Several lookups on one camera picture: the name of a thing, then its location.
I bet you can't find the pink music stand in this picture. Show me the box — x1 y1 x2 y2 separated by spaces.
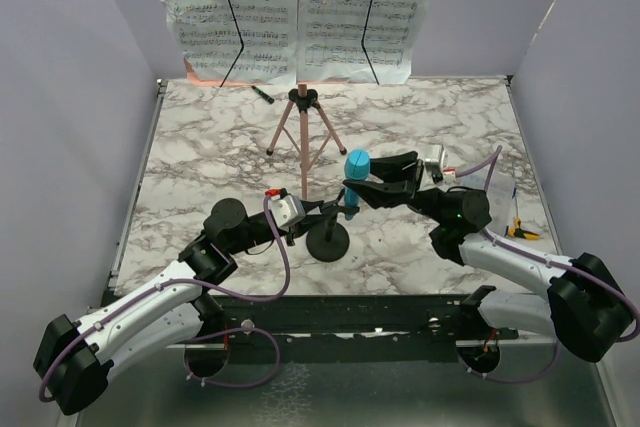
182 0 416 203

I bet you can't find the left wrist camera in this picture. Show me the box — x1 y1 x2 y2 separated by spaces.
266 189 306 230

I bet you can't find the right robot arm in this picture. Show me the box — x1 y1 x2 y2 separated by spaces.
343 150 639 363

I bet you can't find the clear plastic parts box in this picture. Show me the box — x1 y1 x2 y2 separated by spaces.
459 167 516 236

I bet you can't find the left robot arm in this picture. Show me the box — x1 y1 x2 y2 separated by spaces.
33 189 340 415

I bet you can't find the black microphone stand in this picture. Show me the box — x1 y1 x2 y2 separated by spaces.
306 203 350 263

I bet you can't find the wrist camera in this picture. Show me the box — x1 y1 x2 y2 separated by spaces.
423 144 456 185
266 189 306 230

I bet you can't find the sheet music page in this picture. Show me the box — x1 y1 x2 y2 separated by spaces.
297 0 430 85
160 0 298 86

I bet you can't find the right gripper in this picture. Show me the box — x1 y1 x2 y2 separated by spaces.
345 150 449 225

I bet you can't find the teal toy microphone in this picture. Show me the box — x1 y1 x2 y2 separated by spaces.
344 149 370 207

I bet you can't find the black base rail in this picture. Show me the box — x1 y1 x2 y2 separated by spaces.
184 295 518 372

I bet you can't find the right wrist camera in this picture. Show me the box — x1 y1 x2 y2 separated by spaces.
423 144 456 185

